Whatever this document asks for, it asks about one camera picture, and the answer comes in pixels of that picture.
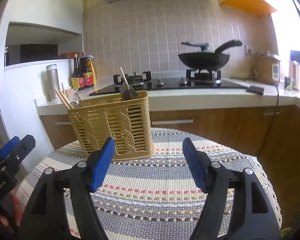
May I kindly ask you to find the black phone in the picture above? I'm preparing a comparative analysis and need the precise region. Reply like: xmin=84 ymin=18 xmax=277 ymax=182
xmin=247 ymin=85 xmax=265 ymax=95

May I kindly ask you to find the slim soy sauce bottle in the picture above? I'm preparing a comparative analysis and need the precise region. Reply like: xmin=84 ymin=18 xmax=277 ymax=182
xmin=71 ymin=54 xmax=85 ymax=90

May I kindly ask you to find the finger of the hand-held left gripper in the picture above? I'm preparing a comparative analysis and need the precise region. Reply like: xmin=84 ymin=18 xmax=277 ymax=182
xmin=0 ymin=136 xmax=19 ymax=165
xmin=0 ymin=134 xmax=36 ymax=175

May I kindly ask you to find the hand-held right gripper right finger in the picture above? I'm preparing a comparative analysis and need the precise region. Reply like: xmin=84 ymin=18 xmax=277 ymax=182
xmin=182 ymin=137 xmax=282 ymax=240

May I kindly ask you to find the brown box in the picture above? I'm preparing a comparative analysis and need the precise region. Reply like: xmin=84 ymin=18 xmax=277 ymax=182
xmin=55 ymin=52 xmax=77 ymax=60

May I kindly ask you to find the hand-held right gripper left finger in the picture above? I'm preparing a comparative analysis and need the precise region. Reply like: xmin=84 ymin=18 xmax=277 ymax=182
xmin=17 ymin=137 xmax=115 ymax=240

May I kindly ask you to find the white upper cabinet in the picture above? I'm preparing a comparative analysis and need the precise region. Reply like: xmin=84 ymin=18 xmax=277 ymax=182
xmin=5 ymin=0 xmax=85 ymax=34

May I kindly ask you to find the yellow plastic utensil basket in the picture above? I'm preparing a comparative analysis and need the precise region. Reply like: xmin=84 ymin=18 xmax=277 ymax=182
xmin=67 ymin=90 xmax=156 ymax=162

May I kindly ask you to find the dark spatula with wooden handle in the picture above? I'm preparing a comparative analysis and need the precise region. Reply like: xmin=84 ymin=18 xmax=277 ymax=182
xmin=119 ymin=67 xmax=141 ymax=101

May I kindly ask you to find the wide soy sauce bottle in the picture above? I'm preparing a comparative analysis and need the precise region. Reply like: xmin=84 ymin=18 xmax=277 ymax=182
xmin=79 ymin=52 xmax=96 ymax=88

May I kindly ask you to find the steel thermos flask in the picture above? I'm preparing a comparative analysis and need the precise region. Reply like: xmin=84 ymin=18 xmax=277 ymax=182
xmin=46 ymin=64 xmax=61 ymax=102

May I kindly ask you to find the black power cable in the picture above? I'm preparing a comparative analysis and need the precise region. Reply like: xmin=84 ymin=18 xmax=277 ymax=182
xmin=247 ymin=74 xmax=281 ymax=140

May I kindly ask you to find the black wok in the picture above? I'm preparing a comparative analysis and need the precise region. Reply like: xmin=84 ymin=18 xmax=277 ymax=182
xmin=178 ymin=39 xmax=243 ymax=70

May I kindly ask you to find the black gas stove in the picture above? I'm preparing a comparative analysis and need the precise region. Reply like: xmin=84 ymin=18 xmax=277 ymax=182
xmin=89 ymin=70 xmax=248 ymax=97

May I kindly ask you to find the wok lid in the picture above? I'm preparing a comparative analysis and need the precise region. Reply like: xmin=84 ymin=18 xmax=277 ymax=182
xmin=181 ymin=41 xmax=210 ymax=53

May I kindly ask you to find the rice cooker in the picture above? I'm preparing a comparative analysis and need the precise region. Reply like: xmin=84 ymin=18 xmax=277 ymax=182
xmin=252 ymin=51 xmax=282 ymax=85

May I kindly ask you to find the metal spoon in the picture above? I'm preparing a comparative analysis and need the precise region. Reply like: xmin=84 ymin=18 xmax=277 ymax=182
xmin=72 ymin=92 xmax=83 ymax=108

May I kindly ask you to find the striped woven table cloth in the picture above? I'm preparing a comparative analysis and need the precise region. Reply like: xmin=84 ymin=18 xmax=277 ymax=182
xmin=15 ymin=127 xmax=283 ymax=240

